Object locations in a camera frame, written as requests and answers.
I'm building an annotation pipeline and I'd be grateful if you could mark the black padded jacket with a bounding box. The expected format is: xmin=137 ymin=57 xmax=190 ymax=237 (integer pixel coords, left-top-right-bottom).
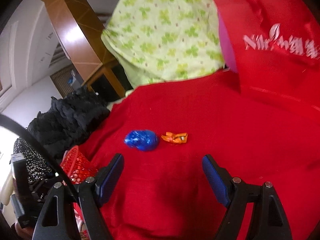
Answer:
xmin=27 ymin=87 xmax=110 ymax=159

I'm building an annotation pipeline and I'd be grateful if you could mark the black cable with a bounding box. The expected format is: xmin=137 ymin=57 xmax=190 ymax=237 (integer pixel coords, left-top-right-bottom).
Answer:
xmin=0 ymin=114 xmax=78 ymax=202

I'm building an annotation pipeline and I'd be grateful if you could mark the blue wrapper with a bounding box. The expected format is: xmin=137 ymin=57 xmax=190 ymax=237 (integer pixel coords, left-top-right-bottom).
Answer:
xmin=124 ymin=129 xmax=160 ymax=152

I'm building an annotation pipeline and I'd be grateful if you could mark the red plastic mesh basket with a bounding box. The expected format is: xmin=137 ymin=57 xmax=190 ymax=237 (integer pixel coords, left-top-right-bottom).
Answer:
xmin=59 ymin=146 xmax=100 ymax=240

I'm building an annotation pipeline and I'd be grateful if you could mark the purple sheet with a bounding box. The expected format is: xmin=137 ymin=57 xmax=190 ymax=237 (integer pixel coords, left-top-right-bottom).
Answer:
xmin=218 ymin=15 xmax=238 ymax=73

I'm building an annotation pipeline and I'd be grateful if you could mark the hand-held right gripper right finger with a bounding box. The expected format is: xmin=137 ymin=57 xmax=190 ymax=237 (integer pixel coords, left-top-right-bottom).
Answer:
xmin=202 ymin=154 xmax=293 ymax=240

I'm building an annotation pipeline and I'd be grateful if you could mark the orange wrapper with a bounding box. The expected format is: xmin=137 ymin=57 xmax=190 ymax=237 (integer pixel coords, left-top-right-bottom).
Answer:
xmin=161 ymin=132 xmax=189 ymax=145

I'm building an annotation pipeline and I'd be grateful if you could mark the brown wooden cabinet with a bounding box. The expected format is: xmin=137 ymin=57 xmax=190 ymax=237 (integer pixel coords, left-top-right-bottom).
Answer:
xmin=41 ymin=0 xmax=125 ymax=98

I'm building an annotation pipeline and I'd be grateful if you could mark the red blanket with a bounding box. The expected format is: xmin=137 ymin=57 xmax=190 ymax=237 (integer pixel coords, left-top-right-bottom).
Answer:
xmin=82 ymin=69 xmax=320 ymax=240

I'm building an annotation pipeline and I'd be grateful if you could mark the black white-dotted garment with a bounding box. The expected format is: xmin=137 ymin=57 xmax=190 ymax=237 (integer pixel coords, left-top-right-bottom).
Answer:
xmin=12 ymin=137 xmax=53 ymax=184

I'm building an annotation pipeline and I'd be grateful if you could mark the green clover print sheet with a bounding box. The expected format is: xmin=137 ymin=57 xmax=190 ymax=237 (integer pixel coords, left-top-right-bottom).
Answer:
xmin=101 ymin=0 xmax=260 ymax=85

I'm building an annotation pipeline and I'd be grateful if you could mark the cream sofa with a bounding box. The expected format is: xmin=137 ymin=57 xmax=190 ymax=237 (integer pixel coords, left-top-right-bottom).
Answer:
xmin=0 ymin=172 xmax=13 ymax=205

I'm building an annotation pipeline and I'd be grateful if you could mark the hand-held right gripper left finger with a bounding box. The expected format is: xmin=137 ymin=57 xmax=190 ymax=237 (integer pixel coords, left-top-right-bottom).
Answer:
xmin=32 ymin=153 xmax=125 ymax=240

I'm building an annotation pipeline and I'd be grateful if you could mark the dark wooden door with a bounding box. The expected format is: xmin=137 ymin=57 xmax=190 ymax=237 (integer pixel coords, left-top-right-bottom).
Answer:
xmin=50 ymin=65 xmax=84 ymax=92

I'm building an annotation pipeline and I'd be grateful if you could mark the red printed bag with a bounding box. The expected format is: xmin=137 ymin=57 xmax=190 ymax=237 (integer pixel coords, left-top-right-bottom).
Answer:
xmin=212 ymin=0 xmax=320 ymax=105

